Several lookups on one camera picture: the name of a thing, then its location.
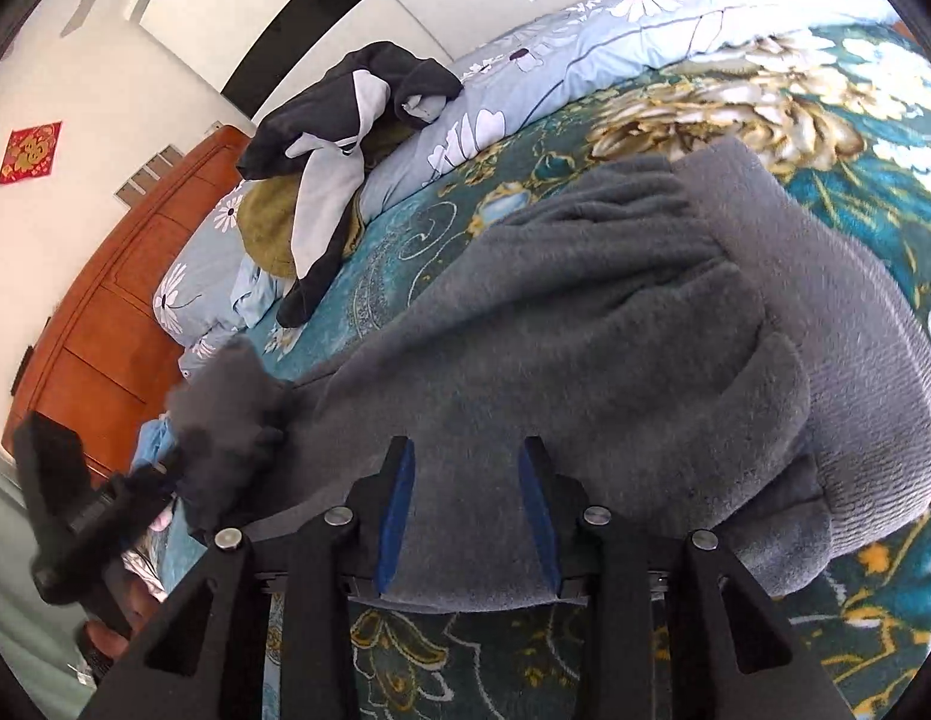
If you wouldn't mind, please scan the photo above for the light blue cloth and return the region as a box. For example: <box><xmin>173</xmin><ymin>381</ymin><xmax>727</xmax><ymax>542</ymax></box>
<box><xmin>232</xmin><ymin>255</ymin><xmax>294</xmax><ymax>331</ymax></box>

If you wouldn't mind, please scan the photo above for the grey fleece garment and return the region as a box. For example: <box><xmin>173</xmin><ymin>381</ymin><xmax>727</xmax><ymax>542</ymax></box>
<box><xmin>169</xmin><ymin>135</ymin><xmax>931</xmax><ymax>612</ymax></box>

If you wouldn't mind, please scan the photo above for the blue floral quilt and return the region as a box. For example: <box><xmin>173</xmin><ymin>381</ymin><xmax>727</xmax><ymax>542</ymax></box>
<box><xmin>151</xmin><ymin>0</ymin><xmax>897</xmax><ymax>380</ymax></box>

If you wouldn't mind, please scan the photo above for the grey wall switch panel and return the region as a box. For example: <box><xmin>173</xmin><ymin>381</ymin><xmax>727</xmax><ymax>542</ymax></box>
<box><xmin>114</xmin><ymin>150</ymin><xmax>185</xmax><ymax>205</ymax></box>

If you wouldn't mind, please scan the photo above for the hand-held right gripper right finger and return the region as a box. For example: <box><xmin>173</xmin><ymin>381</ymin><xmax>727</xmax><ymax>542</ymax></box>
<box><xmin>516</xmin><ymin>435</ymin><xmax>860</xmax><ymax>720</ymax></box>

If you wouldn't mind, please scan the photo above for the teal floral blanket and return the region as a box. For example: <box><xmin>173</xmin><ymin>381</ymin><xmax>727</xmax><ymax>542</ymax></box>
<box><xmin>120</xmin><ymin>22</ymin><xmax>931</xmax><ymax>720</ymax></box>

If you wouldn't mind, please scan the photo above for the folded blue cloth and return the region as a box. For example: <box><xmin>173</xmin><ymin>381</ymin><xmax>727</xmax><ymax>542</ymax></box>
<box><xmin>130</xmin><ymin>418</ymin><xmax>182</xmax><ymax>470</ymax></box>

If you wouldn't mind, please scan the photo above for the person's pale green clothing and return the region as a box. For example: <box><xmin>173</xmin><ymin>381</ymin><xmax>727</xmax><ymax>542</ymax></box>
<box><xmin>0</xmin><ymin>450</ymin><xmax>98</xmax><ymax>698</ymax></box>

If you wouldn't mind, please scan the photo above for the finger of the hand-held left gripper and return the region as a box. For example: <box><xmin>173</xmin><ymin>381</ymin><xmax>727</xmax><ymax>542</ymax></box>
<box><xmin>126</xmin><ymin>450</ymin><xmax>185</xmax><ymax>507</ymax></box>

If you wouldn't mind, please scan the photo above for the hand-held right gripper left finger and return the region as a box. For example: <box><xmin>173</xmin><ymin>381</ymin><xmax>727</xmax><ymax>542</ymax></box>
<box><xmin>79</xmin><ymin>435</ymin><xmax>417</xmax><ymax>720</ymax></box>

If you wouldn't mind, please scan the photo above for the black object on headboard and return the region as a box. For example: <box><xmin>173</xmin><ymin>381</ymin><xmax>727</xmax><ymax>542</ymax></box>
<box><xmin>10</xmin><ymin>343</ymin><xmax>35</xmax><ymax>400</ymax></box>

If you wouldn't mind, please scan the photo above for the wooden bed headboard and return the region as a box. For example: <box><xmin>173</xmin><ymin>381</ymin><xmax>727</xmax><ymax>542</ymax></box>
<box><xmin>1</xmin><ymin>124</ymin><xmax>252</xmax><ymax>481</ymax></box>

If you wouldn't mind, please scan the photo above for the person's left hand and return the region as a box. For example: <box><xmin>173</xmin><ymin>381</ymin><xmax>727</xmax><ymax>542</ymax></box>
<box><xmin>82</xmin><ymin>574</ymin><xmax>170</xmax><ymax>665</ymax></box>

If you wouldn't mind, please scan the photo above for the olive green garment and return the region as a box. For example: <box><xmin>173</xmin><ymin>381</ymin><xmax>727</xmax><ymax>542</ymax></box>
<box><xmin>236</xmin><ymin>120</ymin><xmax>414</xmax><ymax>280</ymax></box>

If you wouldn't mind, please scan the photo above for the red wall decoration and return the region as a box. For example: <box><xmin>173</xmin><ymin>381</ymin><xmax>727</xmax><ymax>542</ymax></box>
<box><xmin>0</xmin><ymin>120</ymin><xmax>63</xmax><ymax>185</ymax></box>

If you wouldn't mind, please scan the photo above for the black and white garment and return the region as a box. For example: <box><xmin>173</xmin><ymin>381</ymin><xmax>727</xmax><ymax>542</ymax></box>
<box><xmin>236</xmin><ymin>41</ymin><xmax>465</xmax><ymax>327</ymax></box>

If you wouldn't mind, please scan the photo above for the white wardrobe with black stripe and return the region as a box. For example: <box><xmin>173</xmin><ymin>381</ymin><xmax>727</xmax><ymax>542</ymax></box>
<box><xmin>135</xmin><ymin>0</ymin><xmax>661</xmax><ymax>121</ymax></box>

